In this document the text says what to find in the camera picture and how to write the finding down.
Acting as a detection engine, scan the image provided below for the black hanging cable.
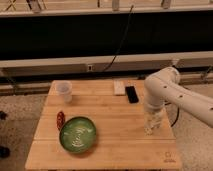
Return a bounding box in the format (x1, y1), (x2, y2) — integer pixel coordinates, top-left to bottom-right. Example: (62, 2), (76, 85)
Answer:
(101, 3), (135, 73)

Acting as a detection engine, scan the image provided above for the black phone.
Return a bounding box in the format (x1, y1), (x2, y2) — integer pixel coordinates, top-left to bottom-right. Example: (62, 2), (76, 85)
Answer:
(125, 86), (139, 103)

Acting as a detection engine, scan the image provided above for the green bowl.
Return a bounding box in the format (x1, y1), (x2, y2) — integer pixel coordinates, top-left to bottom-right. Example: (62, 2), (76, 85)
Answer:
(59, 116), (97, 154)

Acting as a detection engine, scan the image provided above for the white rectangular block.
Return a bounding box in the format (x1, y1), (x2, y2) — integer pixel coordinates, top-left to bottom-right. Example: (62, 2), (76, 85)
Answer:
(114, 81), (125, 95)

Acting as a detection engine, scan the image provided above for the red brown small object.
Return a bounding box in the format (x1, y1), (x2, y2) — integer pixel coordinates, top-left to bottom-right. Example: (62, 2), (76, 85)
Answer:
(56, 111), (65, 129)

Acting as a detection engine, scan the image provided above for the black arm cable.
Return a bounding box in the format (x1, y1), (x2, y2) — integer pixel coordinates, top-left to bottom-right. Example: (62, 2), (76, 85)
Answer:
(165, 101), (181, 128)

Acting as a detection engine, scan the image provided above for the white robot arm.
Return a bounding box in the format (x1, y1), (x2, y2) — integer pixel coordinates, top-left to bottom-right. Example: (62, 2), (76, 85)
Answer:
(144, 67), (213, 135)

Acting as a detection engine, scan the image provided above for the white wall socket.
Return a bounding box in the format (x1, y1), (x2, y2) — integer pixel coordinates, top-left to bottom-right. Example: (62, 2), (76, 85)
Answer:
(88, 65), (93, 72)

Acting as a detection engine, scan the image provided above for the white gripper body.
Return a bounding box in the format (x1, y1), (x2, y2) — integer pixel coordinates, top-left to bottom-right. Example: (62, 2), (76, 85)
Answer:
(144, 111), (163, 135)

